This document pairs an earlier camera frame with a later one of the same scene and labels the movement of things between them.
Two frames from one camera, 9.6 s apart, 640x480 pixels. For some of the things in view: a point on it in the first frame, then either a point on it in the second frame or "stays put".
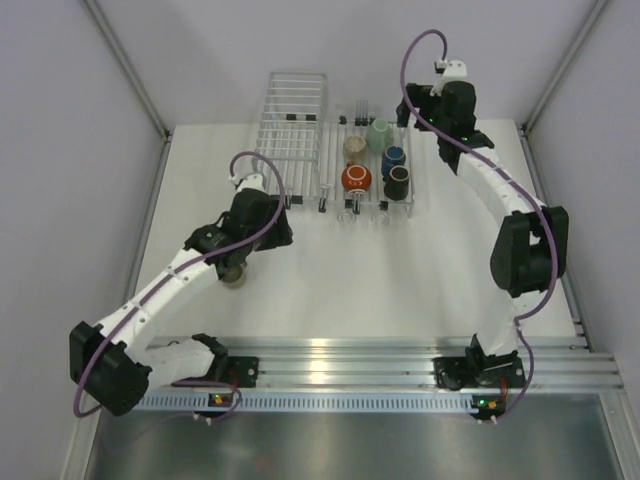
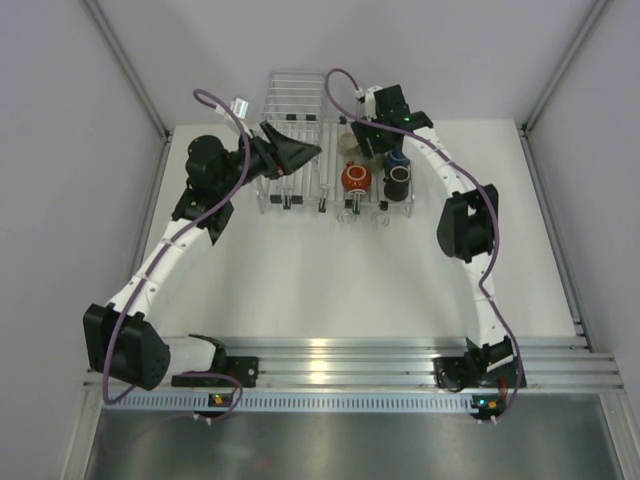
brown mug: (396, 186) stays put
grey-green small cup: (236, 275) -> (376, 162)
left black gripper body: (277, 236) -> (272, 164)
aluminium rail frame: (555, 363) stays put
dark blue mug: (394, 155) stays put
